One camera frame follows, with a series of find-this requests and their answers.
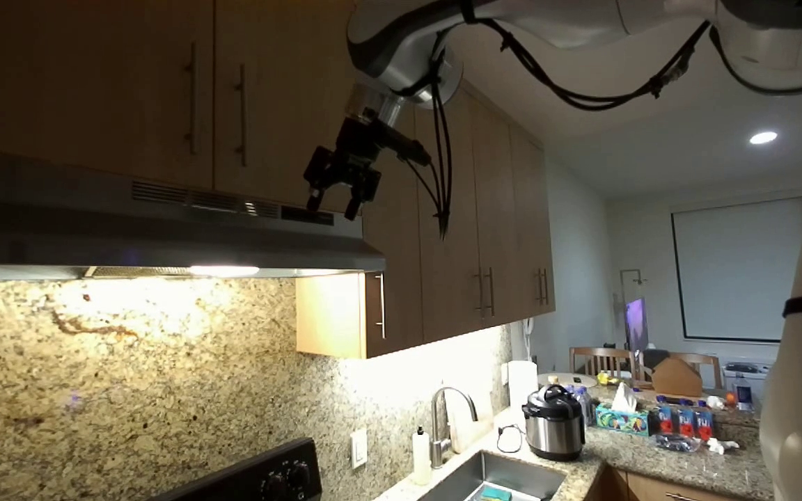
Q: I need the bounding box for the teal item in sink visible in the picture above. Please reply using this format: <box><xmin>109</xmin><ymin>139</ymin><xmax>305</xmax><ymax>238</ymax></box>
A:
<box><xmin>463</xmin><ymin>477</ymin><xmax>516</xmax><ymax>501</ymax></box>

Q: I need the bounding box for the patterned tissue box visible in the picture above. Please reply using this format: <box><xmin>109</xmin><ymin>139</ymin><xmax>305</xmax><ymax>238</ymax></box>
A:
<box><xmin>589</xmin><ymin>379</ymin><xmax>655</xmax><ymax>437</ymax></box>

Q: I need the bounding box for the silver black pressure cooker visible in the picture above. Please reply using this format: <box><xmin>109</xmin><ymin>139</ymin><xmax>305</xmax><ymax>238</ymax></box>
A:
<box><xmin>518</xmin><ymin>379</ymin><xmax>589</xmax><ymax>464</ymax></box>

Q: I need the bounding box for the black stove with control panel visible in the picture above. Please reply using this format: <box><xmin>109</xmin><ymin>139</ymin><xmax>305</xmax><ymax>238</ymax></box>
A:
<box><xmin>151</xmin><ymin>433</ymin><xmax>325</xmax><ymax>501</ymax></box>

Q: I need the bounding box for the purple lit lamp stand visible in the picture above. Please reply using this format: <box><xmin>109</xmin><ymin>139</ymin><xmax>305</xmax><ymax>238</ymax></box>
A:
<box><xmin>616</xmin><ymin>266</ymin><xmax>651</xmax><ymax>354</ymax></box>

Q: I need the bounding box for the wooden chair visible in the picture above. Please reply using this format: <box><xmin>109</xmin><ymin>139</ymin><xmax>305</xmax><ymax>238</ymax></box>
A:
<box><xmin>567</xmin><ymin>342</ymin><xmax>645</xmax><ymax>383</ymax></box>

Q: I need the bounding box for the round recessed ceiling light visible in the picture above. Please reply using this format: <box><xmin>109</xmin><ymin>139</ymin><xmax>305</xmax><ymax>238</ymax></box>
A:
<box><xmin>744</xmin><ymin>124</ymin><xmax>783</xmax><ymax>150</ymax></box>

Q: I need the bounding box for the white paper towel roll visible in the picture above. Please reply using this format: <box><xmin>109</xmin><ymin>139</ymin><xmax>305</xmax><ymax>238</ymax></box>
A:
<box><xmin>504</xmin><ymin>355</ymin><xmax>542</xmax><ymax>412</ymax></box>

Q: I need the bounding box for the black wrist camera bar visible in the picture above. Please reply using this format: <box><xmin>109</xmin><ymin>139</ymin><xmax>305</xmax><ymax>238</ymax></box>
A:
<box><xmin>376</xmin><ymin>127</ymin><xmax>433</xmax><ymax>169</ymax></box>

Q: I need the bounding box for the stainless steel sink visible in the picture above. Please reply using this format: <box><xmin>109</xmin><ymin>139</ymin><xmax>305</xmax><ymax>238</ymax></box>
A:
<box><xmin>415</xmin><ymin>447</ymin><xmax>571</xmax><ymax>501</ymax></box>

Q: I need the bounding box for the silver cabinet bar handle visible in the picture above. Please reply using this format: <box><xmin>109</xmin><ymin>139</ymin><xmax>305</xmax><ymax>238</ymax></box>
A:
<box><xmin>534</xmin><ymin>265</ymin><xmax>553</xmax><ymax>310</ymax></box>
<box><xmin>372</xmin><ymin>270</ymin><xmax>389</xmax><ymax>342</ymax></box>
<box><xmin>184</xmin><ymin>38</ymin><xmax>204</xmax><ymax>157</ymax></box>
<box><xmin>230</xmin><ymin>57</ymin><xmax>251</xmax><ymax>169</ymax></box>

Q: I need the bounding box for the wooden base cabinet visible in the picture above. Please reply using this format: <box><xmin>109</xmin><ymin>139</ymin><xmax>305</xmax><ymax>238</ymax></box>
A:
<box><xmin>594</xmin><ymin>458</ymin><xmax>748</xmax><ymax>501</ymax></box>

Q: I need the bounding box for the chrome kitchen faucet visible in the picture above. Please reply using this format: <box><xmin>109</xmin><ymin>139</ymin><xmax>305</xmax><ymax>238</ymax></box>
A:
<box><xmin>429</xmin><ymin>383</ymin><xmax>484</xmax><ymax>469</ymax></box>

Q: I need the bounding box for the white storage container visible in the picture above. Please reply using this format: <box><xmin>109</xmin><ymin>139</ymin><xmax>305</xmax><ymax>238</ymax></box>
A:
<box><xmin>720</xmin><ymin>358</ymin><xmax>770</xmax><ymax>412</ymax></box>

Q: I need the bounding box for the stainless steel kitchen hood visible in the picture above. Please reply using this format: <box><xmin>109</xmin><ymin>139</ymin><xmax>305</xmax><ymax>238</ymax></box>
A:
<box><xmin>0</xmin><ymin>145</ymin><xmax>389</xmax><ymax>283</ymax></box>

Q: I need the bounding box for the cardboard box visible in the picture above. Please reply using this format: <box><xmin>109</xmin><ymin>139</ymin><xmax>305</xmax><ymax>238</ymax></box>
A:
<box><xmin>649</xmin><ymin>349</ymin><xmax>724</xmax><ymax>398</ymax></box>

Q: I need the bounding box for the tall wooden wall cabinet row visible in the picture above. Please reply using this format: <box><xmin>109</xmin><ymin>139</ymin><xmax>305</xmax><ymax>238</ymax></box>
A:
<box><xmin>291</xmin><ymin>79</ymin><xmax>560</xmax><ymax>362</ymax></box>

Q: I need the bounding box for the black looped gripper cable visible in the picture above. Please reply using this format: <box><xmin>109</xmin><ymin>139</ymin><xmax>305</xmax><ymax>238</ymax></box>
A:
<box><xmin>418</xmin><ymin>24</ymin><xmax>457</xmax><ymax>237</ymax></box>

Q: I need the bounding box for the black cooker power cord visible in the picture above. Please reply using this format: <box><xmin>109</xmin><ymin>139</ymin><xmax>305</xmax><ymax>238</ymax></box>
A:
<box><xmin>489</xmin><ymin>419</ymin><xmax>527</xmax><ymax>458</ymax></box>

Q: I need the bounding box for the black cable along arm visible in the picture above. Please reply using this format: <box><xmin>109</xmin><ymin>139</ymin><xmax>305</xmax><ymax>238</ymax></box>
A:
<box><xmin>457</xmin><ymin>0</ymin><xmax>802</xmax><ymax>113</ymax></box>

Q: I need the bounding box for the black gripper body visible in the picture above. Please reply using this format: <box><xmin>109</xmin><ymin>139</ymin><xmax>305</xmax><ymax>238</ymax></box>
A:
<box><xmin>301</xmin><ymin>113</ymin><xmax>385</xmax><ymax>202</ymax></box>

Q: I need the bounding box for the white soap bottle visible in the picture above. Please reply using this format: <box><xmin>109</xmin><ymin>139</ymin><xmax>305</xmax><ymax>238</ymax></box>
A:
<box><xmin>408</xmin><ymin>422</ymin><xmax>433</xmax><ymax>477</ymax></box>

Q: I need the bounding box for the white wall outlet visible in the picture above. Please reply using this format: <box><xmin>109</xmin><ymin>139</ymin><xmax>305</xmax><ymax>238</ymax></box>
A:
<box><xmin>347</xmin><ymin>426</ymin><xmax>372</xmax><ymax>473</ymax></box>

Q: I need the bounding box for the blue red drink carton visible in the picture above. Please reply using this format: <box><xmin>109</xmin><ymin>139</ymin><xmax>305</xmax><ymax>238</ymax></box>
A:
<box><xmin>692</xmin><ymin>398</ymin><xmax>720</xmax><ymax>444</ymax></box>
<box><xmin>651</xmin><ymin>395</ymin><xmax>678</xmax><ymax>440</ymax></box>
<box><xmin>674</xmin><ymin>398</ymin><xmax>698</xmax><ymax>443</ymax></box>

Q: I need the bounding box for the wooden cabinet above hood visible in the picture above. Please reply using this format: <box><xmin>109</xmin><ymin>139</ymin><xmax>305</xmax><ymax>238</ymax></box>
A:
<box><xmin>0</xmin><ymin>0</ymin><xmax>360</xmax><ymax>214</ymax></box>

